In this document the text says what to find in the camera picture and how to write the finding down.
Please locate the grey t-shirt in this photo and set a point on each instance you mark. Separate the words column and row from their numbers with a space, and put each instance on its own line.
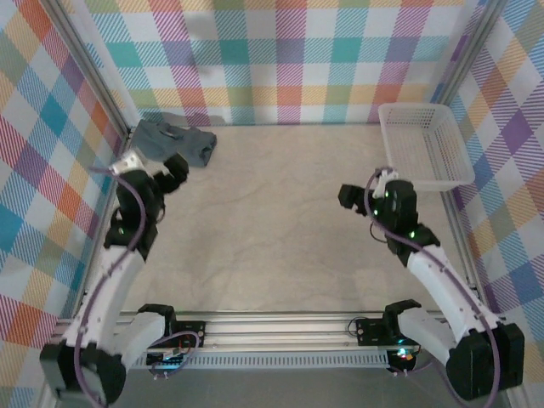
column 187, row 142

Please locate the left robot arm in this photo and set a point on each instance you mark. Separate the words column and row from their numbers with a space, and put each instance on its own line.
column 110, row 280

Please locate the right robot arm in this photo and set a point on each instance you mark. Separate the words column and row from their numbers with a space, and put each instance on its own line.
column 442, row 282

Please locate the white plastic mesh basket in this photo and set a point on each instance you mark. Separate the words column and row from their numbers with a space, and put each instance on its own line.
column 425, row 144

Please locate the right circuit board with LED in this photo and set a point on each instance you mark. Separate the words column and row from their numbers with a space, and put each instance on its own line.
column 401, row 355

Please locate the green left circuit board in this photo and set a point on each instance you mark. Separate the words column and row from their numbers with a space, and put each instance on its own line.
column 168, row 359

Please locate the grey metal base panel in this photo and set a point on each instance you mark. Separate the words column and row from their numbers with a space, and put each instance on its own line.
column 276, row 389

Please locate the aluminium side rail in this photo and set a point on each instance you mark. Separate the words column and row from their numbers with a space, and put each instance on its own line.
column 458, row 229
column 95, row 251

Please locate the aluminium corner post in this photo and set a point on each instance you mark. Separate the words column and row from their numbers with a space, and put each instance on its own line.
column 469, row 51
column 87, row 64

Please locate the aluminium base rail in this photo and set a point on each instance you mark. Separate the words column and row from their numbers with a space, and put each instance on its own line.
column 276, row 331

